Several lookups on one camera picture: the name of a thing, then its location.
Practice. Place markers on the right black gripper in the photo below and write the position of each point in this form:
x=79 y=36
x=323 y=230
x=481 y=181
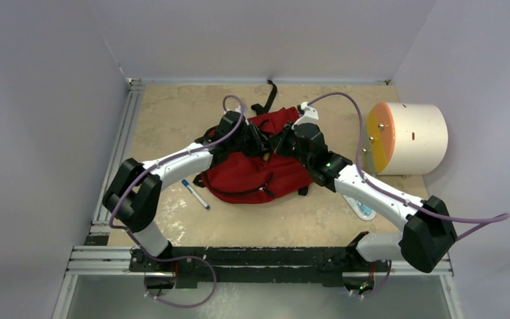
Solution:
x=279 y=142

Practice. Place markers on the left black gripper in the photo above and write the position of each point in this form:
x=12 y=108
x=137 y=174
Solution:
x=258 y=144

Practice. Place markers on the red backpack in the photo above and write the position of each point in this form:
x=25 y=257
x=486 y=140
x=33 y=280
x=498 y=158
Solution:
x=242 y=180

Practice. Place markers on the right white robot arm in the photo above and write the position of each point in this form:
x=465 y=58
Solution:
x=425 y=232

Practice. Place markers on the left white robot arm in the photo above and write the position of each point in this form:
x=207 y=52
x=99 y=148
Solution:
x=133 y=195

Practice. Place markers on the light blue pencil case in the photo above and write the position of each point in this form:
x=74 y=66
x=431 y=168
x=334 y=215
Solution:
x=362 y=211

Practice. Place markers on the white cylinder with coloured disc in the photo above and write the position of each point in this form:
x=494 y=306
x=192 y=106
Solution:
x=404 y=139

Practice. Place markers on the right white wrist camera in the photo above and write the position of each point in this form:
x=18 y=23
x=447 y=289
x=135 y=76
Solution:
x=307 y=114

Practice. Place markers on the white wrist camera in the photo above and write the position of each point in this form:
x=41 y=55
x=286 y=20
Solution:
x=307 y=114
x=241 y=110

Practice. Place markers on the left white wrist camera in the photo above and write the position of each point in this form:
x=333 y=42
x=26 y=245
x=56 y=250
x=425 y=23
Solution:
x=241 y=110

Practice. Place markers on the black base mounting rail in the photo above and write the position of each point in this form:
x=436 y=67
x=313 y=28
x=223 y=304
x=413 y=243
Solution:
x=328 y=266

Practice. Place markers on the aluminium frame rails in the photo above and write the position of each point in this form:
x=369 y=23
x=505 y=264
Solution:
x=83 y=257

